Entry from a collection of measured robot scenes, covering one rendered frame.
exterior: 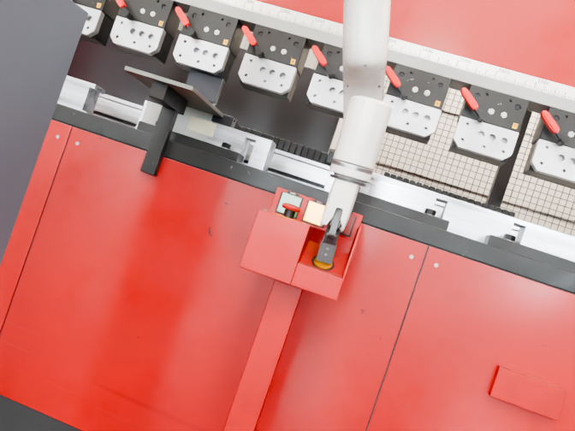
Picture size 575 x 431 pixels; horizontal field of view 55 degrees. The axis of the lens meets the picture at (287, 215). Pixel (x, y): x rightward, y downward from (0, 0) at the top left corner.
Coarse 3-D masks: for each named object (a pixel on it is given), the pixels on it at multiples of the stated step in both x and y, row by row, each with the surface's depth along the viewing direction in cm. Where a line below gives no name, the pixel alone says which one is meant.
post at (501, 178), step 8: (528, 112) 213; (528, 120) 213; (520, 128) 213; (520, 136) 213; (520, 144) 213; (512, 160) 213; (504, 168) 213; (512, 168) 213; (496, 176) 213; (504, 176) 213; (496, 184) 213; (504, 184) 213; (496, 192) 213; (504, 192) 213; (488, 200) 214; (496, 200) 213
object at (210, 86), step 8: (192, 72) 158; (200, 72) 158; (192, 80) 158; (200, 80) 157; (208, 80) 157; (216, 80) 157; (224, 80) 158; (200, 88) 157; (208, 88) 157; (216, 88) 156; (208, 96) 157; (216, 96) 156
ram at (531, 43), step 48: (192, 0) 156; (288, 0) 152; (336, 0) 150; (432, 0) 146; (480, 0) 144; (528, 0) 142; (432, 48) 145; (480, 48) 143; (528, 48) 141; (528, 96) 140
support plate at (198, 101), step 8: (128, 72) 133; (136, 72) 131; (144, 72) 131; (144, 80) 138; (152, 80) 134; (160, 80) 130; (168, 80) 130; (176, 88) 133; (184, 88) 130; (192, 88) 129; (184, 96) 141; (192, 96) 137; (200, 96) 135; (192, 104) 150; (200, 104) 145; (208, 104) 141; (208, 112) 154; (216, 112) 149
